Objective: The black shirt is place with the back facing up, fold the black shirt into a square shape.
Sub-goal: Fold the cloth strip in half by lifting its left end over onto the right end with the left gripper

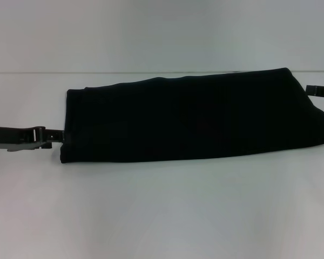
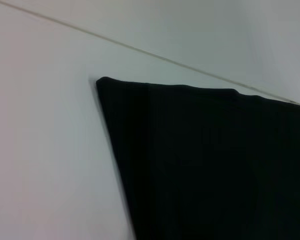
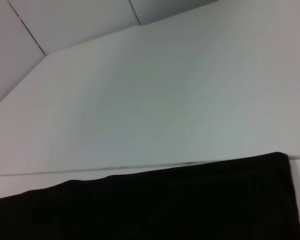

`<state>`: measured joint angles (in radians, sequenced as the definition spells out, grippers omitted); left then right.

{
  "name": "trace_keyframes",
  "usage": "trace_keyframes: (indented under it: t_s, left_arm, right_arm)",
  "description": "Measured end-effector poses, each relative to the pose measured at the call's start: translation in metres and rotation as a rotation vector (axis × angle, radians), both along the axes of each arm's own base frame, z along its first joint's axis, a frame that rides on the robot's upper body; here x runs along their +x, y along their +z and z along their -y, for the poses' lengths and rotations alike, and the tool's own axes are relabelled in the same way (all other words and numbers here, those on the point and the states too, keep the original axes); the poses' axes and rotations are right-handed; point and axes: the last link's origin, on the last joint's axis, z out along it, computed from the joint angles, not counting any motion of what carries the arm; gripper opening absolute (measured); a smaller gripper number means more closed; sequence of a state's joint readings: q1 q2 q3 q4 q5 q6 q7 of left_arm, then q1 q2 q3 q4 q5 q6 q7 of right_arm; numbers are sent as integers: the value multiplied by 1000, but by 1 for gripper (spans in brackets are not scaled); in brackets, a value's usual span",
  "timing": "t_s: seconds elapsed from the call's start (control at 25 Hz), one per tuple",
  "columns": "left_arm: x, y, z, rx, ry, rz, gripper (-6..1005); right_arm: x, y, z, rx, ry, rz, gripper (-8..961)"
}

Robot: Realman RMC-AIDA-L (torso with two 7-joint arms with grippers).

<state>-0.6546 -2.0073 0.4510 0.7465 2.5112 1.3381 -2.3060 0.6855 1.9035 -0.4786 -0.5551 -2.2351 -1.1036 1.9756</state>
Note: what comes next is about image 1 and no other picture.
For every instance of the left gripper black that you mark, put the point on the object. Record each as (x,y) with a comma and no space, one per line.
(8,133)

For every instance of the black t-shirt white print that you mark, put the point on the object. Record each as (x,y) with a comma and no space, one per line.
(191,116)

